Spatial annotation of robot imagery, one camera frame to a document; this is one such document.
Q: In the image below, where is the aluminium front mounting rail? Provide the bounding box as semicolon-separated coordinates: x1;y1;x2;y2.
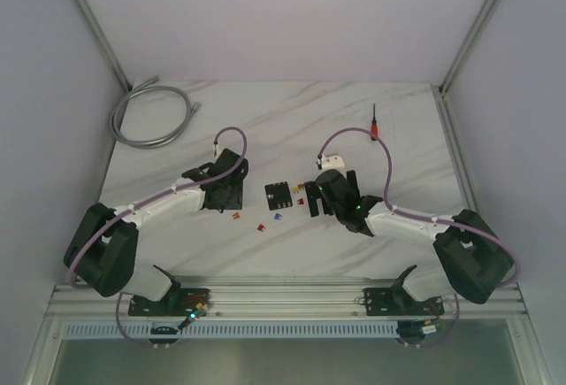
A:
46;273;527;318

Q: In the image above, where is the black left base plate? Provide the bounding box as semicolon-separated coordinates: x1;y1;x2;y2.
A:
128;288;210;317

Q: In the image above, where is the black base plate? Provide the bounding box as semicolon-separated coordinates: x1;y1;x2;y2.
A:
128;288;210;317
360;288;445;318

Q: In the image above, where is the aluminium frame post left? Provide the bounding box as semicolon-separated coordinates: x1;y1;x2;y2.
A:
72;0;131;91

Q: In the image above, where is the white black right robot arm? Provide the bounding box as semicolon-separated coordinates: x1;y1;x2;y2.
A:
304;169;519;313

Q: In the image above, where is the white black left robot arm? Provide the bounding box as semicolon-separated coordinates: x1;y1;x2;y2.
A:
63;149;249;316

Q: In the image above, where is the aluminium frame post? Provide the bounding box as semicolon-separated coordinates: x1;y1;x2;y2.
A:
439;0;501;96
72;0;131;91

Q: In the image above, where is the grey coiled cable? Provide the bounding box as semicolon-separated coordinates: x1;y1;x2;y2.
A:
110;75;203;150

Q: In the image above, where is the aluminium frame post right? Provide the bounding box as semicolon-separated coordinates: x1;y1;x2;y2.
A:
439;0;501;96

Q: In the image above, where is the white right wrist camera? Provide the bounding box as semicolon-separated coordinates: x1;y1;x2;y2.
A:
317;155;346;173

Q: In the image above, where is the white slotted cable duct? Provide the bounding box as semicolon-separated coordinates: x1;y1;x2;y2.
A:
61;322;402;341

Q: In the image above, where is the aluminium frame rail right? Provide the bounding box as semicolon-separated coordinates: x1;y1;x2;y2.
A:
435;90;501;280

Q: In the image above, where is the red black screwdriver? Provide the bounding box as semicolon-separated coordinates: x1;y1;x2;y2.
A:
371;104;379;142

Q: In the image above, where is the black fuse box base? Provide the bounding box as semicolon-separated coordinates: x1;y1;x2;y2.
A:
264;181;293;211

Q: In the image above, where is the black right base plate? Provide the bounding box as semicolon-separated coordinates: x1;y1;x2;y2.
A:
360;288;445;318

